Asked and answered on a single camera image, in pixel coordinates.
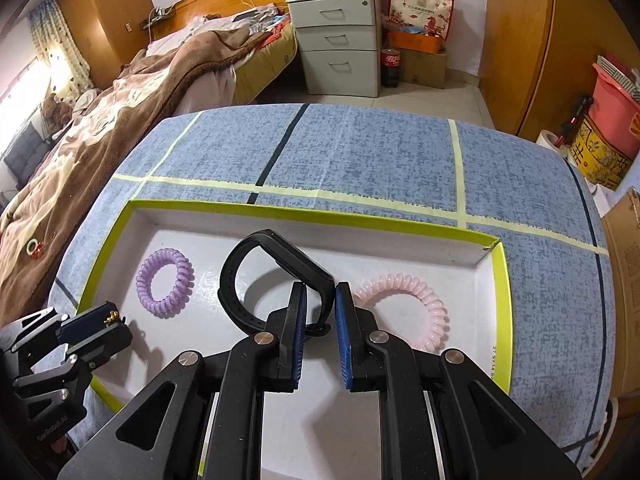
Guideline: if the grey drawer cabinet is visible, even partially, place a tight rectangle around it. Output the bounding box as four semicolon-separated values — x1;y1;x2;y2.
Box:
286;0;386;97

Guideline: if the striped gift box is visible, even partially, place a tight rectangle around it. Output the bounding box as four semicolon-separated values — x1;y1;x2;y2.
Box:
597;55;640;92

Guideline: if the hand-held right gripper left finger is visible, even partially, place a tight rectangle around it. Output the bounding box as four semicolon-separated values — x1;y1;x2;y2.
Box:
57;281;308;480

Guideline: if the orange box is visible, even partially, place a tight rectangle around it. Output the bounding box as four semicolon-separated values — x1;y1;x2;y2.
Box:
387;30;444;54

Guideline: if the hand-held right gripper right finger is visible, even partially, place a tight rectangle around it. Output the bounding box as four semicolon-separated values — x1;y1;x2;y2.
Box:
335;281;583;480

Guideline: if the pile of clothes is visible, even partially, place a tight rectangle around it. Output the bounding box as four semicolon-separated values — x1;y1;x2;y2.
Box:
230;2;297;52

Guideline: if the wooden wardrobe with stars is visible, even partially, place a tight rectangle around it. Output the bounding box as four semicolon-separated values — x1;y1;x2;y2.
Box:
54;0;152;63

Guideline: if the toilet paper roll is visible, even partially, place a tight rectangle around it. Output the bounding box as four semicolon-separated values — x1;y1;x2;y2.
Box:
535;130;567;154

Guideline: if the red printed gift bag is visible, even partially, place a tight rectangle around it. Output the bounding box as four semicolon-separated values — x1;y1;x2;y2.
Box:
387;0;455;43

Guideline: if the small cardboard box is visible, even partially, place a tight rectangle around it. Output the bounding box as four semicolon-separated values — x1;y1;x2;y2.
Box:
397;50;449;89

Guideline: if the large cardboard box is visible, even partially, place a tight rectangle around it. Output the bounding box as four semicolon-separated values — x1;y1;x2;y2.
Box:
600;185;640;402

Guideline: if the wooden wardrobe door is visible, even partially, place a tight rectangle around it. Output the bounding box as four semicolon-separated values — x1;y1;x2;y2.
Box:
479;0;640;137

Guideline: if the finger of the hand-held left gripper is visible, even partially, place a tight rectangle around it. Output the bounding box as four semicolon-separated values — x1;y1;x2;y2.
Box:
0;301;134;363
11;354;95;423

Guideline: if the brown blanket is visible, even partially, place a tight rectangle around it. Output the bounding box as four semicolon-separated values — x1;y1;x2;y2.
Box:
0;25;252;330

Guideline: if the black smart band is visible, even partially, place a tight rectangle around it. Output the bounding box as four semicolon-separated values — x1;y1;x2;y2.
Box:
217;228;336;339

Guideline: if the black chair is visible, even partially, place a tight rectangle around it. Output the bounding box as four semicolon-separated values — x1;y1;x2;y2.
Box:
2;122;52;187

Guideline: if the purple spiral hair tie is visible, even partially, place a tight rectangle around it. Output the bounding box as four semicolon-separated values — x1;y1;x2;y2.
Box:
136;247;195;317

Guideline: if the brown teddy bear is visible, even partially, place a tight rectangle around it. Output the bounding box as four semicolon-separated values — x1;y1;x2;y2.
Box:
40;95;74;137

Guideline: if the power strip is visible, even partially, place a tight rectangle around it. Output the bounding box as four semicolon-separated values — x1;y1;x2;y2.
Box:
142;6;174;29

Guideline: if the yellow printed box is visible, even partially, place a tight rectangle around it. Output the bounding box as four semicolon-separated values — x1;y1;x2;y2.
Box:
567;115;634;192

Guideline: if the red and black tool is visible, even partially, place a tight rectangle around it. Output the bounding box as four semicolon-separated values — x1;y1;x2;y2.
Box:
555;93;594;149

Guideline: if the white tray with green edge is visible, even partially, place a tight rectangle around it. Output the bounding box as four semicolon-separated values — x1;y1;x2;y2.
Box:
75;199;514;480

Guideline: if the bed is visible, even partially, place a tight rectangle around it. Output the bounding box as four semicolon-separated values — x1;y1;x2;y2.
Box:
0;2;301;331

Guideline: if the blue patterned tablecloth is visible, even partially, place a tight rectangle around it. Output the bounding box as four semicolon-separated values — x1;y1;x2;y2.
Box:
50;103;616;480

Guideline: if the pink plastic bucket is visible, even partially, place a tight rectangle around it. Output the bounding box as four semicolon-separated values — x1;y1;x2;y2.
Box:
592;62;640;157

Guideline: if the cola bottle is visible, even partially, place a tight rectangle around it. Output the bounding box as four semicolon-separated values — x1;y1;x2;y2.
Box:
380;47;404;89

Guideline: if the dotted curtain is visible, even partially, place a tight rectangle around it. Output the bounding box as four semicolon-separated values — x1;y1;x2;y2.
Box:
27;0;94;100

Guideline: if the pink spiral hair tie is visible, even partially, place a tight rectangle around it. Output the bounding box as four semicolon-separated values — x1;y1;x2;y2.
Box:
351;273;450;354

